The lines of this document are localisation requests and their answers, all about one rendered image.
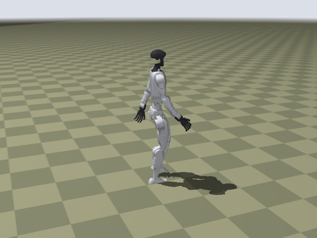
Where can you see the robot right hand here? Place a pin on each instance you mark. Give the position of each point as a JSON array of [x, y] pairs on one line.
[[185, 122]]

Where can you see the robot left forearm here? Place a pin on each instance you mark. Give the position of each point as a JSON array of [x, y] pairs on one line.
[[145, 98]]

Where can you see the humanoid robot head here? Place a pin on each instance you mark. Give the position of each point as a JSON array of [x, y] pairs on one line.
[[158, 54]]

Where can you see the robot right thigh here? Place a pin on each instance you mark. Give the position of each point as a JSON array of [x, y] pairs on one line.
[[163, 133]]

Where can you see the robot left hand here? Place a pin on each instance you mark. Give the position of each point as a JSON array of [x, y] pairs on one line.
[[140, 114]]

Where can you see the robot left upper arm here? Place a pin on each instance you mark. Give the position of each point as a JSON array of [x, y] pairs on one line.
[[148, 86]]

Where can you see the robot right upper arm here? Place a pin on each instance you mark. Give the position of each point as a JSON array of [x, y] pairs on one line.
[[160, 81]]

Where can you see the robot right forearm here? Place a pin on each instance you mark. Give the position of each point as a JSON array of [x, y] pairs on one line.
[[171, 108]]

